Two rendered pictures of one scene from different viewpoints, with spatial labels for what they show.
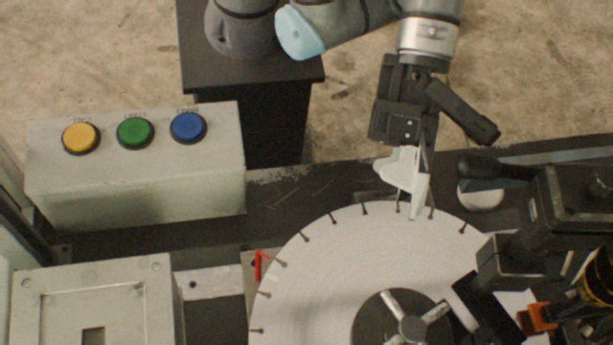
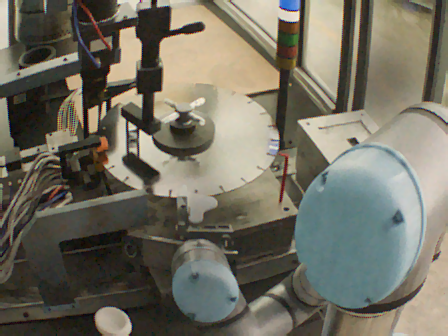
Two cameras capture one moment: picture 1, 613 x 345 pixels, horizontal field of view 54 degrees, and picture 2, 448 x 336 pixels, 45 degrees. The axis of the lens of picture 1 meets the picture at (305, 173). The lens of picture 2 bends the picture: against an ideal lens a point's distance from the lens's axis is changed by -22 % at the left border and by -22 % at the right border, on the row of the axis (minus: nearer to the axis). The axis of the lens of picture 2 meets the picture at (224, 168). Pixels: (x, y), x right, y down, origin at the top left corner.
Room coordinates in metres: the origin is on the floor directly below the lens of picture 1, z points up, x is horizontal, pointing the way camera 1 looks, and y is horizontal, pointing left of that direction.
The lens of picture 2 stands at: (1.09, -0.17, 1.65)
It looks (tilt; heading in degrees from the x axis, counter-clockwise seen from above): 40 degrees down; 173
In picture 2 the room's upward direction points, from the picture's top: 4 degrees clockwise
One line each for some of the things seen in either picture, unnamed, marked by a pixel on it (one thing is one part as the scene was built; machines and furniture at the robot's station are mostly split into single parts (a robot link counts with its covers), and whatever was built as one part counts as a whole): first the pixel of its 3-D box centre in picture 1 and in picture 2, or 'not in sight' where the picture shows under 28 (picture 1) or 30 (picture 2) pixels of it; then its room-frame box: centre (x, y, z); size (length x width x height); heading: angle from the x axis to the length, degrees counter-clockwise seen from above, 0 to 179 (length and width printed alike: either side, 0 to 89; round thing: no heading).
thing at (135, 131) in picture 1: (135, 133); not in sight; (0.38, 0.23, 0.90); 0.04 x 0.04 x 0.02
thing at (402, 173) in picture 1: (403, 177); (196, 202); (0.35, -0.12, 0.96); 0.09 x 0.06 x 0.03; 178
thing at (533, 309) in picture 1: (566, 315); (82, 157); (0.21, -0.32, 0.95); 0.10 x 0.03 x 0.07; 107
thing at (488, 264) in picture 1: (543, 234); (151, 40); (0.20, -0.19, 1.17); 0.06 x 0.05 x 0.20; 98
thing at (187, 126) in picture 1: (188, 128); not in sight; (0.40, 0.17, 0.90); 0.04 x 0.04 x 0.02
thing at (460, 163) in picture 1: (510, 188); (176, 26); (0.22, -0.15, 1.21); 0.08 x 0.06 x 0.03; 107
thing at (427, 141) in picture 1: (423, 147); (183, 221); (0.39, -0.14, 0.97); 0.09 x 0.02 x 0.05; 178
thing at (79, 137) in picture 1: (80, 139); not in sight; (0.36, 0.30, 0.90); 0.04 x 0.04 x 0.02
